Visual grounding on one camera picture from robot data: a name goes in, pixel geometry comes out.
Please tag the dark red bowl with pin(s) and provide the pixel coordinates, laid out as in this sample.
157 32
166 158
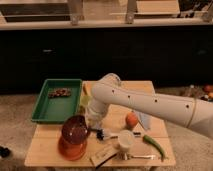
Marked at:
75 130

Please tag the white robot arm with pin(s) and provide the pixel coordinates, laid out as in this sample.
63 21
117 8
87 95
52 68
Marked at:
192 113

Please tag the orange red-capped bottle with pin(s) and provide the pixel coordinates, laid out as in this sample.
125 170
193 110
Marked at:
131 120

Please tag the black white dish brush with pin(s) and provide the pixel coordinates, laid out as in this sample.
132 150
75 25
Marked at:
105 134

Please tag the green plastic tray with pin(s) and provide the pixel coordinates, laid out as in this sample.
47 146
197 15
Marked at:
58 109

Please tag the grey cloth napkin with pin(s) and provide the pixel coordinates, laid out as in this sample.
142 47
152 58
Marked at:
144 120

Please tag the brown snack pile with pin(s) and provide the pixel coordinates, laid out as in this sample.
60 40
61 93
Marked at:
59 92

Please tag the white cup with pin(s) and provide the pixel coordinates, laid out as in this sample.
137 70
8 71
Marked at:
125 140

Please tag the green chili pepper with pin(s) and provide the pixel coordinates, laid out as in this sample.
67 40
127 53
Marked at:
149 140

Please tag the wooden black box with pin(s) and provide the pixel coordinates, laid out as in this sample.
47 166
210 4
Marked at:
103 155

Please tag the metal fork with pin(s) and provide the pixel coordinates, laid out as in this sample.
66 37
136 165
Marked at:
126 156

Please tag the orange bowl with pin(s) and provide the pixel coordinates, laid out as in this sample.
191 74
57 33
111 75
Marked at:
70 151

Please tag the red orange floor objects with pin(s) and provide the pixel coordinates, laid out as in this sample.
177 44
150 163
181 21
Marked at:
208 89

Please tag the black object on floor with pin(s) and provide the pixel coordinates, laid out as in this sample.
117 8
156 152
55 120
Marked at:
4 152

